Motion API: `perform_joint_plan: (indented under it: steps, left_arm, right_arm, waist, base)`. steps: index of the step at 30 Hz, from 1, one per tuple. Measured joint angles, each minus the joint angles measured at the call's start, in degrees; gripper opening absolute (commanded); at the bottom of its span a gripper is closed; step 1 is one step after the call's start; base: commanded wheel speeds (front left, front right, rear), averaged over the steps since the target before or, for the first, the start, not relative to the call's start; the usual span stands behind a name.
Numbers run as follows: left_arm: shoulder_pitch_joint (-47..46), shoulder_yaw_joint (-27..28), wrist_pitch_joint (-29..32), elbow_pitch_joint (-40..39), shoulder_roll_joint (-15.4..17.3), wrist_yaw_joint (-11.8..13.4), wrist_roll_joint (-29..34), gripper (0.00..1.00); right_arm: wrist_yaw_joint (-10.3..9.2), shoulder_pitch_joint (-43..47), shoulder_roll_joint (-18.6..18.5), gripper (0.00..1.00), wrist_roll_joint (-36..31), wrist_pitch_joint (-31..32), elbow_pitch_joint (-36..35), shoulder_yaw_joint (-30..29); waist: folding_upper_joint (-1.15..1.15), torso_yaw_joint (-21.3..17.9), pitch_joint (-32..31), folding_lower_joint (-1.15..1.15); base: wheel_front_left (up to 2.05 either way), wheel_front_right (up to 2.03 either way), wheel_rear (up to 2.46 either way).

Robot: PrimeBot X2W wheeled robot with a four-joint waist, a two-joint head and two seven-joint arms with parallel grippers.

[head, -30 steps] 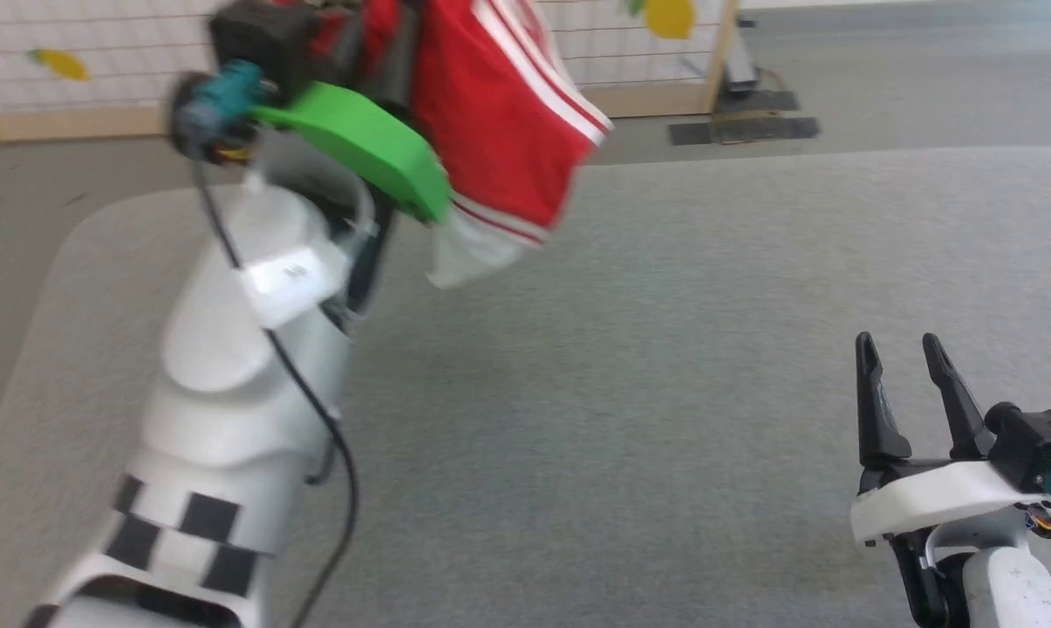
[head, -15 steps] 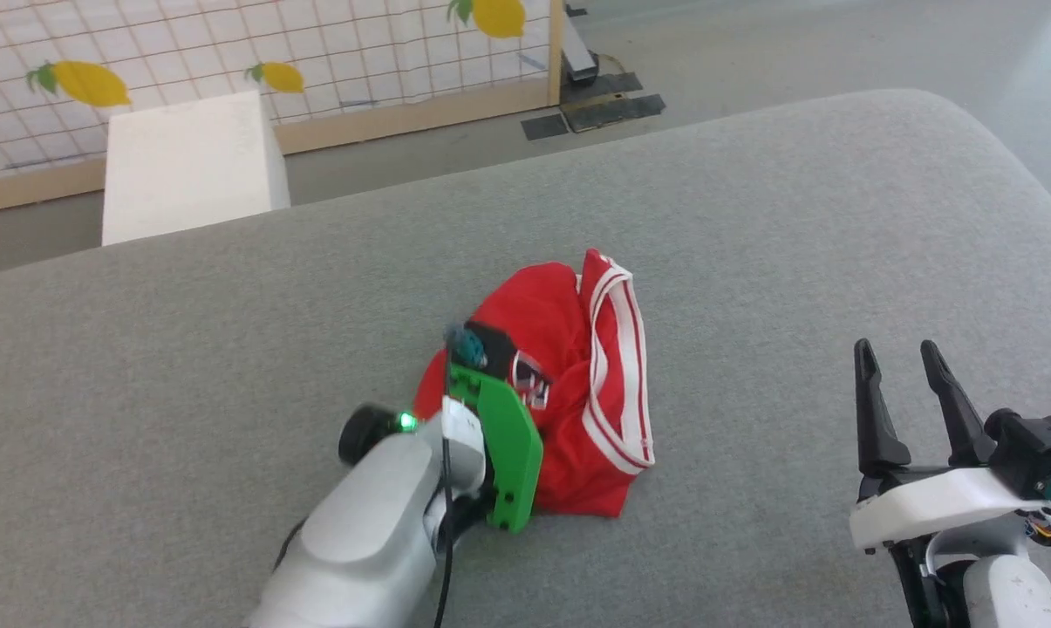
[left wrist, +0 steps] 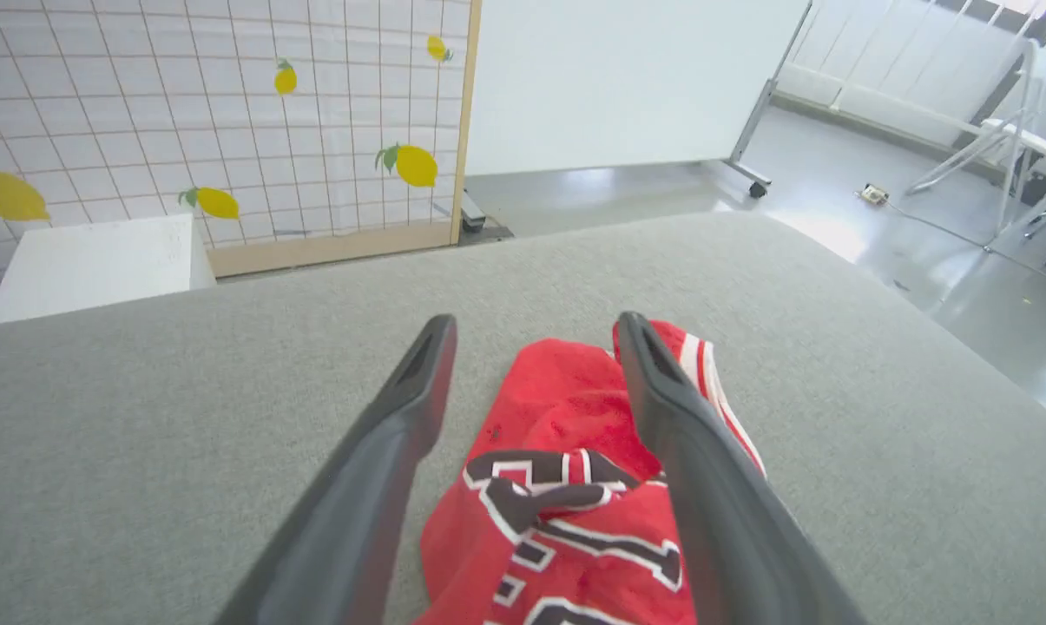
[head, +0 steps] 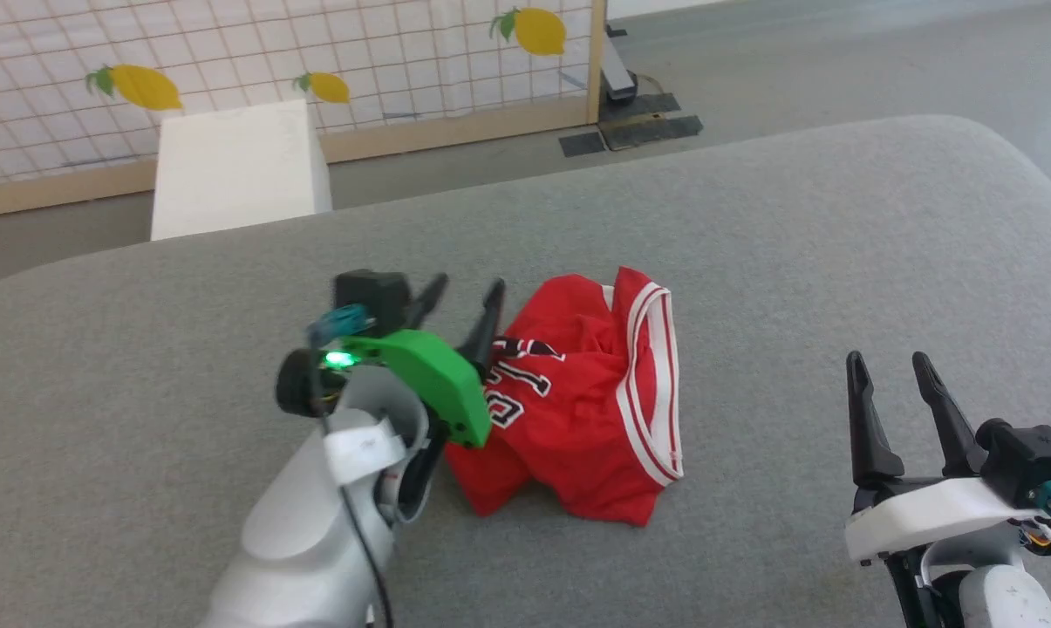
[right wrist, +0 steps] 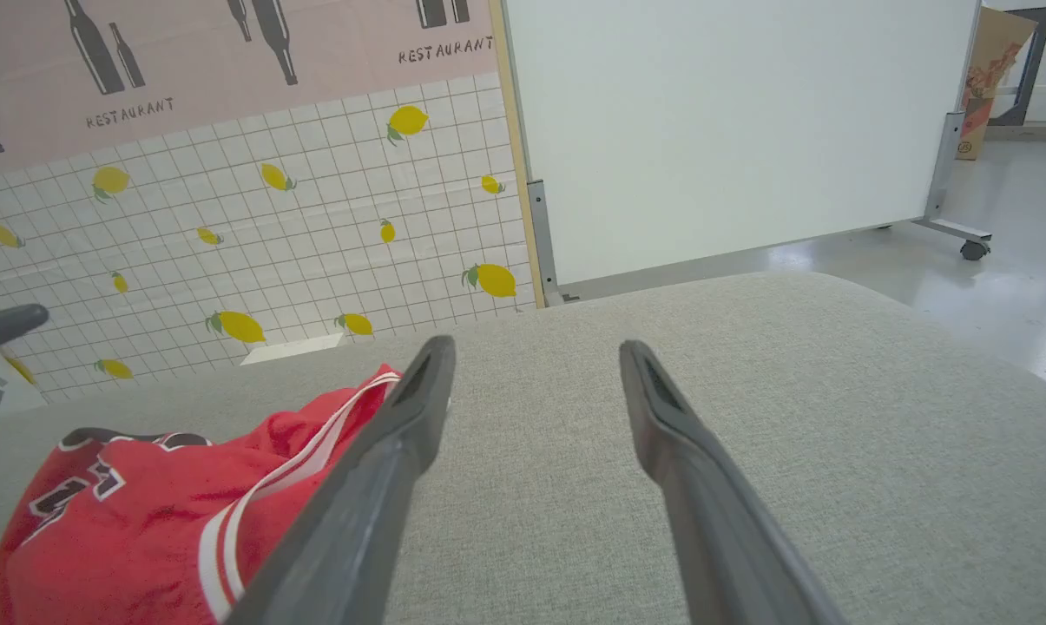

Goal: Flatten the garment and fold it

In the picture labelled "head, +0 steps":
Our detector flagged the white rectangular box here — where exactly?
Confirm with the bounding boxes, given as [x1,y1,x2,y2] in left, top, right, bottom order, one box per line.
[150,99,334,242]

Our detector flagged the long black floor mat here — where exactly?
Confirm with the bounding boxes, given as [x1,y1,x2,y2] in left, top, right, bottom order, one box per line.
[599,115,704,152]

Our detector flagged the small black floor mat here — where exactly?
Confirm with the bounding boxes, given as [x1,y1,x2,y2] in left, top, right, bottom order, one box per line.
[559,131,608,159]

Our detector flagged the red basketball jersey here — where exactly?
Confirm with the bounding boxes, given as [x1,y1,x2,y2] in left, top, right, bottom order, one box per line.
[444,266,686,528]

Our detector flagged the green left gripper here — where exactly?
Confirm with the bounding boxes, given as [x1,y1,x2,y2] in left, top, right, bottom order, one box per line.
[348,273,506,449]

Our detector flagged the grey fabric sofa cushion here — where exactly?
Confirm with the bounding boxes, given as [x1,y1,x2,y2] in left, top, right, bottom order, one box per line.
[0,113,1051,628]

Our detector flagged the teal left camera connector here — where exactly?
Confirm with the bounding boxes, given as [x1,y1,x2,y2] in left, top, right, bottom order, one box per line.
[308,305,371,346]

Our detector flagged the grid-pattern partition with wooden frame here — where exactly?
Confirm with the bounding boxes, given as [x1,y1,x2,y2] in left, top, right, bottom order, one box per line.
[0,0,609,220]

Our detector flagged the black floor plate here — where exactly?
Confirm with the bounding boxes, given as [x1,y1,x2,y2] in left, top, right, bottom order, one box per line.
[599,92,682,123]

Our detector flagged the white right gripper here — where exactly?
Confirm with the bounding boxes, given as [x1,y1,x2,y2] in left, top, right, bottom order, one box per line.
[843,351,1049,563]

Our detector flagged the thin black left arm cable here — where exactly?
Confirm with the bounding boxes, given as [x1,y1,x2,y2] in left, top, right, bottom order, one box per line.
[314,366,395,628]

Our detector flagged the grey metal stand leg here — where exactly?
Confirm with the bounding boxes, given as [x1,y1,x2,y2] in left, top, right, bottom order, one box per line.
[602,24,639,106]

